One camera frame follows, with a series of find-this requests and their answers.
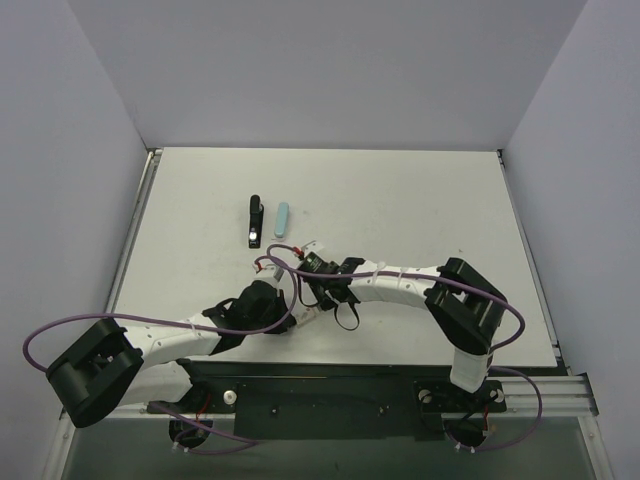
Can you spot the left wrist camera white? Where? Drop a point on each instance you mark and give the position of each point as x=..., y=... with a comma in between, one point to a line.
x=270, y=274

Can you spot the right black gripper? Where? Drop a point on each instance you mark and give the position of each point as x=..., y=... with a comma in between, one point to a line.
x=314, y=279

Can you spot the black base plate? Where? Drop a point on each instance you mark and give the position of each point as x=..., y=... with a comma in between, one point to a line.
x=279, y=401

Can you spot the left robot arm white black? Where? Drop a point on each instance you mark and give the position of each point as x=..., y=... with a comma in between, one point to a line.
x=111, y=364

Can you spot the staple box with red label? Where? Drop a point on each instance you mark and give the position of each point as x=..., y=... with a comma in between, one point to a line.
x=304, y=315

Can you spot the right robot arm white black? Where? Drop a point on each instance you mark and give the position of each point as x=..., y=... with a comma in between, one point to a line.
x=467, y=307

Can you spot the light blue white stapler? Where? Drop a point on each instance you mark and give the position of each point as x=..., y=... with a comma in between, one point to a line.
x=281, y=221

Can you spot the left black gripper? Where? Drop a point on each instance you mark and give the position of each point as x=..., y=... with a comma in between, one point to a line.
x=279, y=304

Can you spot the black stapler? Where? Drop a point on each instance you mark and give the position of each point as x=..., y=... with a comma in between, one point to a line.
x=256, y=214

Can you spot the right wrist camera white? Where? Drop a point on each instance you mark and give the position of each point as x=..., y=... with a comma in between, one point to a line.
x=313, y=247

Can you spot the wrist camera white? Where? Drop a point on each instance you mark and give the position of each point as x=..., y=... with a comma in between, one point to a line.
x=313, y=247
x=270, y=274

